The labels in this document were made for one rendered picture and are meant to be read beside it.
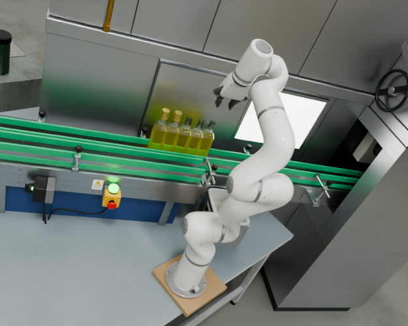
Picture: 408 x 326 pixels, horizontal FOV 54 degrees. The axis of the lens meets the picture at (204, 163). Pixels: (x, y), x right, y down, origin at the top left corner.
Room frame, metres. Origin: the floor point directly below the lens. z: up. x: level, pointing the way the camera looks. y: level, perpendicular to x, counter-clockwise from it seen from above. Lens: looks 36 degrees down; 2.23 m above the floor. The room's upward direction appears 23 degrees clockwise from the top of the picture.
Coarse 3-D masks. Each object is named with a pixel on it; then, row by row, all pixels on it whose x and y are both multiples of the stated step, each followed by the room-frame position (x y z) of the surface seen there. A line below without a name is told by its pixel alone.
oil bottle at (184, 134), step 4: (180, 128) 1.55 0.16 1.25; (184, 128) 1.54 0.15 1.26; (180, 132) 1.53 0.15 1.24; (184, 132) 1.53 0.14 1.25; (188, 132) 1.54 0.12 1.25; (180, 136) 1.52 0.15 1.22; (184, 136) 1.53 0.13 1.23; (188, 136) 1.54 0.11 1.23; (180, 140) 1.53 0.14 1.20; (184, 140) 1.53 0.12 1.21; (188, 140) 1.54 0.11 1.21; (176, 144) 1.52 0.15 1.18; (180, 144) 1.53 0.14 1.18; (184, 144) 1.54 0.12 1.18; (176, 148) 1.52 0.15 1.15; (180, 148) 1.53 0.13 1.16; (184, 148) 1.54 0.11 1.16; (176, 152) 1.53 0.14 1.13; (180, 152) 1.53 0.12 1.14; (184, 152) 1.54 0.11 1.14
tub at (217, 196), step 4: (212, 188) 1.54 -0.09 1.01; (216, 188) 1.55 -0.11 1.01; (208, 192) 1.50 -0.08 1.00; (212, 192) 1.53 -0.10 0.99; (216, 192) 1.54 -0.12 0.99; (220, 192) 1.55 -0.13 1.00; (224, 192) 1.56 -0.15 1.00; (212, 196) 1.53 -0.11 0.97; (216, 196) 1.54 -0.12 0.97; (220, 196) 1.55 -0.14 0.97; (224, 196) 1.56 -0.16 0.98; (212, 200) 1.46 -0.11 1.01; (216, 200) 1.54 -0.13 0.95; (220, 200) 1.55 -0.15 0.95; (212, 204) 1.42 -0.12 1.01; (216, 204) 1.52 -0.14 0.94; (220, 204) 1.53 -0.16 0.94; (212, 208) 1.41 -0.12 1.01; (216, 208) 1.49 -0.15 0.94; (244, 220) 1.44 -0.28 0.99; (248, 220) 1.42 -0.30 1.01; (240, 224) 1.38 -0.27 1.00; (244, 224) 1.39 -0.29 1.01
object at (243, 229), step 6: (210, 186) 1.59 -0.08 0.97; (216, 186) 1.61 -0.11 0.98; (198, 198) 1.58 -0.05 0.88; (204, 198) 1.52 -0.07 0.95; (204, 204) 1.49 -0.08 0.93; (210, 204) 1.44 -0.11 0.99; (198, 210) 1.52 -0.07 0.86; (204, 210) 1.47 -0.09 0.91; (210, 210) 1.42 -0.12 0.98; (240, 228) 1.39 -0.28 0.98; (246, 228) 1.40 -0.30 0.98; (240, 234) 1.39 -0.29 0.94; (234, 240) 1.39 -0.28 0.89; (240, 240) 1.40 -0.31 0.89
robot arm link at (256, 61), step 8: (256, 40) 1.35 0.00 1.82; (248, 48) 1.34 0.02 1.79; (256, 48) 1.32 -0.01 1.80; (264, 48) 1.33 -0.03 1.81; (248, 56) 1.32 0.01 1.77; (256, 56) 1.30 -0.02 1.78; (264, 56) 1.31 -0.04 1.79; (240, 64) 1.34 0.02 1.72; (248, 64) 1.32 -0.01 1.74; (256, 64) 1.31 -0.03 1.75; (264, 64) 1.33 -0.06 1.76; (240, 72) 1.34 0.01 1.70; (248, 72) 1.33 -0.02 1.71; (256, 72) 1.33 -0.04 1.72; (264, 72) 1.35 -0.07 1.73; (248, 80) 1.34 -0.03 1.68
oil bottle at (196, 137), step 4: (192, 128) 1.58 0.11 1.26; (192, 132) 1.56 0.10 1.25; (196, 132) 1.56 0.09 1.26; (200, 132) 1.57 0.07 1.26; (192, 136) 1.55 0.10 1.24; (196, 136) 1.55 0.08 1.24; (200, 136) 1.56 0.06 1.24; (192, 140) 1.55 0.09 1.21; (196, 140) 1.56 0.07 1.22; (200, 140) 1.56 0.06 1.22; (188, 144) 1.55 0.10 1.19; (192, 144) 1.55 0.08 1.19; (196, 144) 1.56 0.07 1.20; (188, 148) 1.55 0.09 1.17; (192, 148) 1.55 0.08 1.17; (196, 148) 1.56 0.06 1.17; (188, 152) 1.55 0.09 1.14; (192, 152) 1.56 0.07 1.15; (196, 152) 1.57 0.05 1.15
